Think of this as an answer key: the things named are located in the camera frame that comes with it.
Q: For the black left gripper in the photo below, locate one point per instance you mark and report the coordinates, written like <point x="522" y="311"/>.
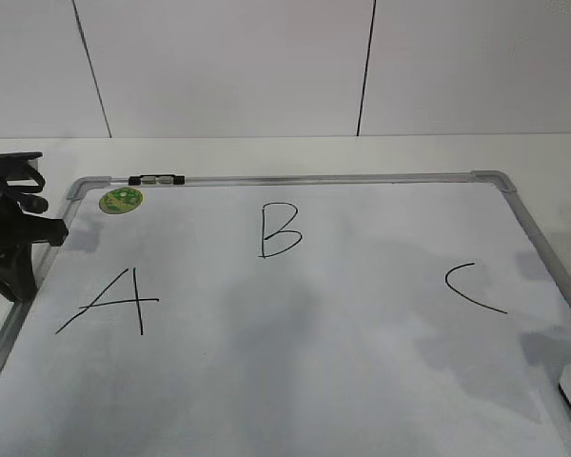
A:
<point x="20" y="185"/>

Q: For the green round magnet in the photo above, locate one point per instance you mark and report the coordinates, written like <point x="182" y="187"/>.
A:
<point x="121" y="201"/>

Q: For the black silver hanging clip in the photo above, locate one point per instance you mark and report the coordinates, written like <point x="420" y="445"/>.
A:
<point x="156" y="180"/>

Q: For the white whiteboard with grey frame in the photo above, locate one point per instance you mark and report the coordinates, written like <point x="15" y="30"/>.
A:
<point x="405" y="315"/>

